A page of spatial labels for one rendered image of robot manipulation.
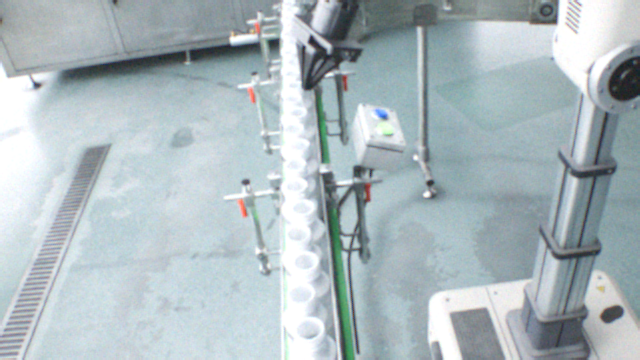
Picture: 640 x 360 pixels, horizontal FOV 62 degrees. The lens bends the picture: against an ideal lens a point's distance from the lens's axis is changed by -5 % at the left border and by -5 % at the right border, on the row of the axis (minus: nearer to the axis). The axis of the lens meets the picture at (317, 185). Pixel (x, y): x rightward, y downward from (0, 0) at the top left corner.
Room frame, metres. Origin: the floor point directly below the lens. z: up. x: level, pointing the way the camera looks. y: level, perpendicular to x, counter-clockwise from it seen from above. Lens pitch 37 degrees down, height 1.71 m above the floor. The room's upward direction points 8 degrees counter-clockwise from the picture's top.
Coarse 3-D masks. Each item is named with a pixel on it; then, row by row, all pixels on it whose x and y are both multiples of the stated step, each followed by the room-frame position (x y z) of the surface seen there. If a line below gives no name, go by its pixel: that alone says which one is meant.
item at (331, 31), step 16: (320, 0) 0.78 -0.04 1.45; (336, 0) 0.76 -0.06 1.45; (304, 16) 0.81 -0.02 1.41; (320, 16) 0.76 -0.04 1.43; (336, 16) 0.75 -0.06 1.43; (352, 16) 0.76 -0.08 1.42; (320, 32) 0.76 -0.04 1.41; (336, 32) 0.75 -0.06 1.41; (336, 48) 0.73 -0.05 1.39; (352, 48) 0.74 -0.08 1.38
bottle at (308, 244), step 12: (300, 228) 0.63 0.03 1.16; (288, 240) 0.61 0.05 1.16; (300, 240) 0.63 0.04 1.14; (312, 240) 0.62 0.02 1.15; (288, 252) 0.61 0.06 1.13; (300, 252) 0.60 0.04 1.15; (312, 252) 0.61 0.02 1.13; (288, 264) 0.60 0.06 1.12; (288, 276) 0.60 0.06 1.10; (288, 288) 0.61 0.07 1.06
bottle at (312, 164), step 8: (296, 144) 0.86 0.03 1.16; (304, 144) 0.86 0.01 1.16; (296, 152) 0.83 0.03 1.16; (304, 152) 0.83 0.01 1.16; (312, 160) 0.84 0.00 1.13; (312, 168) 0.83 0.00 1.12; (312, 176) 0.82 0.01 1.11; (320, 192) 0.84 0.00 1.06; (320, 200) 0.83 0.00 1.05; (320, 208) 0.83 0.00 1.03; (320, 216) 0.83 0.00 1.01
